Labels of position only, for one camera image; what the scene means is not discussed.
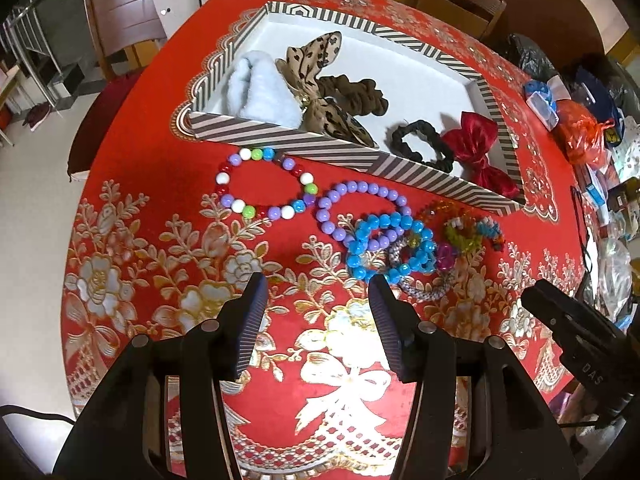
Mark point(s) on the dark wooden chair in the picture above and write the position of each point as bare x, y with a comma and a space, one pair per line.
120, 15

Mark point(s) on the clear plastic bag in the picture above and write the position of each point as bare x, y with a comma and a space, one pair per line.
615, 275

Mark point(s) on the black plastic bag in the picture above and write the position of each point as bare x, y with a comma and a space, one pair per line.
530, 55

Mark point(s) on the red satin hair bow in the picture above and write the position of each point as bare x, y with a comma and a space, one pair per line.
475, 145

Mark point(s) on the striped gift box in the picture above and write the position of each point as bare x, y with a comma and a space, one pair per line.
400, 70

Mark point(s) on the dark red seat cushion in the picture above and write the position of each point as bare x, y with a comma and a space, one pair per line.
105, 125

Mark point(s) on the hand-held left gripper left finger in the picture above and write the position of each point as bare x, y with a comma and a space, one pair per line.
252, 320

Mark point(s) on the dark blue cap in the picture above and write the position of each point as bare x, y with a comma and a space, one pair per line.
597, 90

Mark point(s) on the white fluffy scrunchie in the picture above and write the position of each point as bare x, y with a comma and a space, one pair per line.
260, 90

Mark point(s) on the slatted wooden chair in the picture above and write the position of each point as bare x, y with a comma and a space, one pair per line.
460, 0

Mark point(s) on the brown scrunchie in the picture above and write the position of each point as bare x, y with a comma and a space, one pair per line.
365, 97

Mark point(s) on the round brown table board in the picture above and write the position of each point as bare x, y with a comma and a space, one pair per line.
545, 5

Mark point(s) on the red floral tablecloth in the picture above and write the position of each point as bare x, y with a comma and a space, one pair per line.
165, 195

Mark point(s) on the blue tissue pack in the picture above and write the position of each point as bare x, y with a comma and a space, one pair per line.
542, 102

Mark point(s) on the black scrunchie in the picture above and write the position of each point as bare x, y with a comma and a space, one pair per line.
400, 142

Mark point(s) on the leopard print hair bow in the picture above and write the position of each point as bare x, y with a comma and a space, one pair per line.
320, 55

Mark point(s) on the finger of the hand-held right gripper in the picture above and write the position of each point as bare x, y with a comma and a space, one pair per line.
555, 310

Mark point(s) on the dark red shoes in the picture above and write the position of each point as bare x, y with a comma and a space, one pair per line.
40, 116

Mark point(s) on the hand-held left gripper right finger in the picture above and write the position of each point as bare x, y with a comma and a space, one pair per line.
385, 320

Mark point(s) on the metal stair railing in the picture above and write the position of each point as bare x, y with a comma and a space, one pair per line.
27, 50

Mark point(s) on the orange plastic bag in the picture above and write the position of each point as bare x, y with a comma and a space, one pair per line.
582, 132

